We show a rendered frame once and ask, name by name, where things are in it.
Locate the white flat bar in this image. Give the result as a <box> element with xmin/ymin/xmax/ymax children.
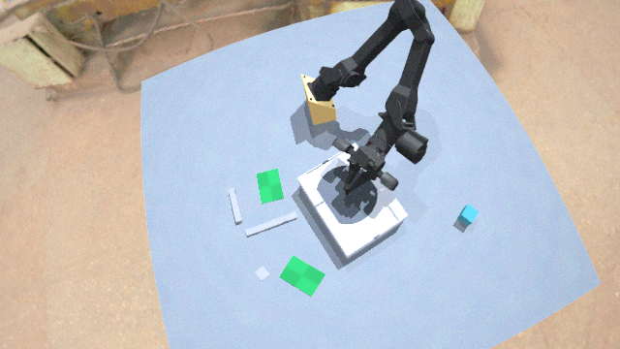
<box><xmin>245</xmin><ymin>212</ymin><xmax>297</xmax><ymax>237</ymax></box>

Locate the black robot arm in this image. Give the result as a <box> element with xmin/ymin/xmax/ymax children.
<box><xmin>306</xmin><ymin>0</ymin><xmax>435</xmax><ymax>173</ymax></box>

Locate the teal cube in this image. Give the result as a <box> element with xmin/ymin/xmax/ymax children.
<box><xmin>457</xmin><ymin>204</ymin><xmax>479</xmax><ymax>226</ymax></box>

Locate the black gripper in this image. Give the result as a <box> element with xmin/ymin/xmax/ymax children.
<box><xmin>332</xmin><ymin>134</ymin><xmax>398</xmax><ymax>193</ymax></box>

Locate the grey round disc with small hole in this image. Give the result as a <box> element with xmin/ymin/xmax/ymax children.
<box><xmin>317</xmin><ymin>165</ymin><xmax>378</xmax><ymax>224</ymax></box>

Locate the grey rectangular bar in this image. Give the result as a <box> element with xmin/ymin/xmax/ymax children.
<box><xmin>229</xmin><ymin>188</ymin><xmax>243</xmax><ymax>223</ymax></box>

